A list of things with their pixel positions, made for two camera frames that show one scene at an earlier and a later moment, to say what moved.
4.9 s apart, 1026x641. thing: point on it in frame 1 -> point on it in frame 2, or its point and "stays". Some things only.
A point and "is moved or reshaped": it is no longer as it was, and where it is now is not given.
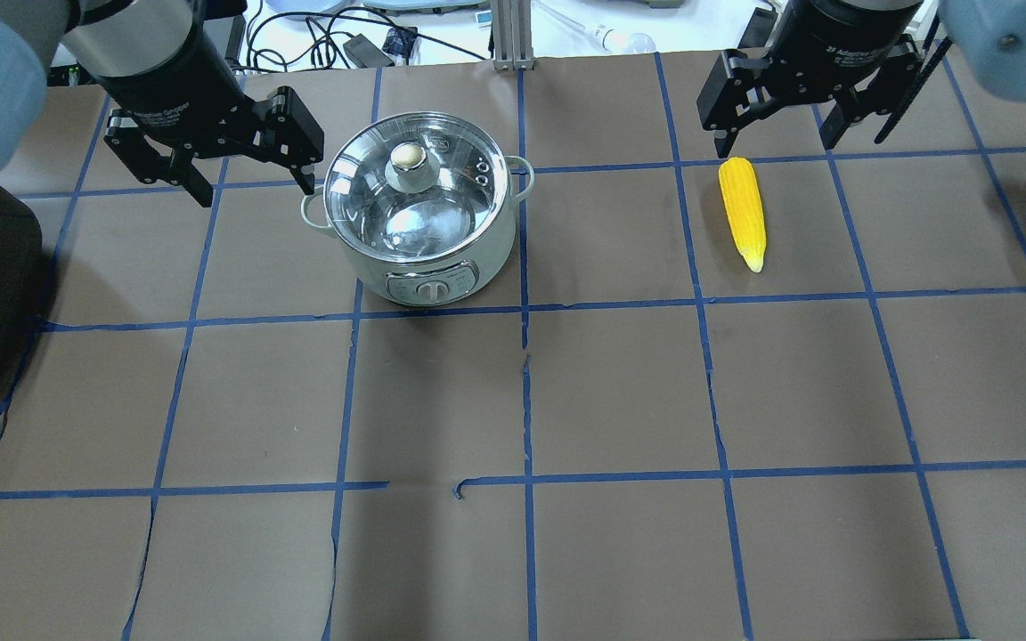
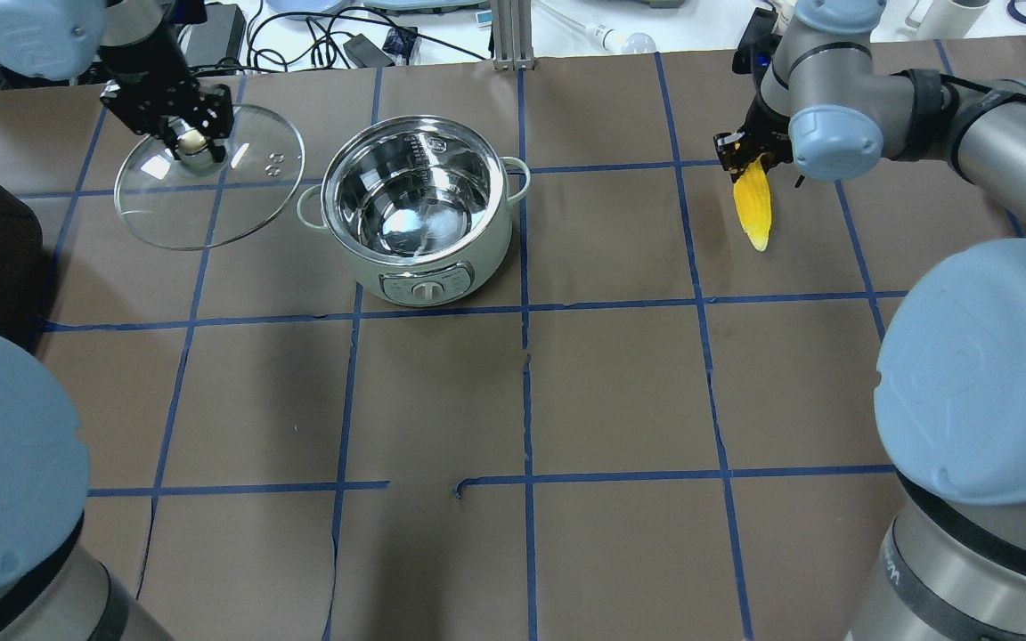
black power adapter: x=366 y=53 stays
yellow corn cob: x=744 y=201 is moved or reshaped
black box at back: x=228 y=35 stays
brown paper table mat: x=794 y=393 stays
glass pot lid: x=417 y=186 -> x=172 y=206
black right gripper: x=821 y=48 -> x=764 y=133
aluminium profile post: x=512 y=35 stays
